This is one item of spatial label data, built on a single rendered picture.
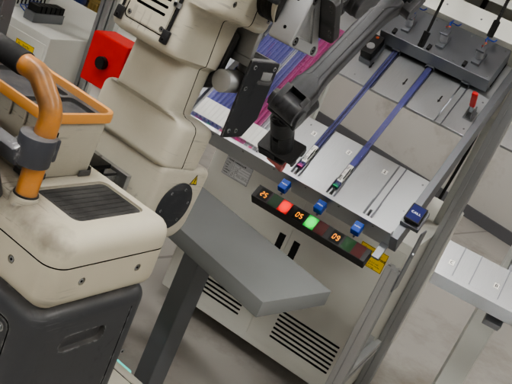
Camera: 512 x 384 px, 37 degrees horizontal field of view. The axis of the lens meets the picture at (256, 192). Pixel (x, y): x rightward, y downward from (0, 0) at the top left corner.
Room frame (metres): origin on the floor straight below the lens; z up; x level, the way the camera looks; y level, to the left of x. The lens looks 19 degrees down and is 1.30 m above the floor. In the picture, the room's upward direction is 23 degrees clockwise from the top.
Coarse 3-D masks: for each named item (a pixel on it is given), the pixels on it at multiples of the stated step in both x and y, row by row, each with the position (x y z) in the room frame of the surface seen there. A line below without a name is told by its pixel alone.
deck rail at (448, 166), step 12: (504, 84) 2.18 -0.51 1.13; (492, 96) 2.15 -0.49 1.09; (504, 96) 2.21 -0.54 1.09; (492, 108) 2.12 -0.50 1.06; (480, 120) 2.08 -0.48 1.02; (468, 132) 2.04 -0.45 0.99; (468, 144) 2.04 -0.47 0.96; (456, 156) 1.98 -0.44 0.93; (444, 168) 1.95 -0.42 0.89; (432, 180) 1.92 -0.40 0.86; (444, 180) 1.97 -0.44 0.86; (432, 192) 1.89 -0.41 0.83; (420, 204) 1.86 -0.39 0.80; (396, 228) 1.80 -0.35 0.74; (396, 240) 1.78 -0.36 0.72
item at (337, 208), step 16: (224, 144) 1.98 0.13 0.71; (240, 144) 1.95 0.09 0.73; (240, 160) 1.98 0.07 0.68; (256, 160) 1.93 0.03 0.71; (272, 176) 1.94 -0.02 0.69; (288, 176) 1.89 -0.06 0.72; (304, 192) 1.89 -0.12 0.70; (320, 192) 1.85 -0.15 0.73; (336, 208) 1.85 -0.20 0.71; (352, 208) 1.82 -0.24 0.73; (352, 224) 1.85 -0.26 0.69; (368, 224) 1.81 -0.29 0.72; (384, 240) 1.81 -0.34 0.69
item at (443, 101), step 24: (360, 72) 2.20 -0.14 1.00; (384, 72) 2.20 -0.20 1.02; (408, 72) 2.21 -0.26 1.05; (432, 72) 2.21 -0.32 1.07; (504, 72) 2.23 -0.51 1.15; (384, 96) 2.14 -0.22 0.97; (432, 96) 2.15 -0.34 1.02; (456, 96) 2.15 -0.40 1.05; (480, 96) 2.16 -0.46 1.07; (432, 120) 2.09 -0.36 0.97; (456, 120) 2.09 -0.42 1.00
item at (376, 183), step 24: (312, 120) 2.05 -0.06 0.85; (312, 144) 1.99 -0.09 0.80; (336, 144) 2.00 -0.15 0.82; (288, 168) 1.93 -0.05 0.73; (312, 168) 1.93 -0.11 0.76; (336, 168) 1.94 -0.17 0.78; (360, 168) 1.94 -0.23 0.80; (384, 168) 1.95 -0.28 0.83; (336, 192) 1.87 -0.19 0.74; (360, 192) 1.89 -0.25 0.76; (384, 192) 1.89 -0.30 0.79; (408, 192) 1.90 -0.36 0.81; (384, 216) 1.83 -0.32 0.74
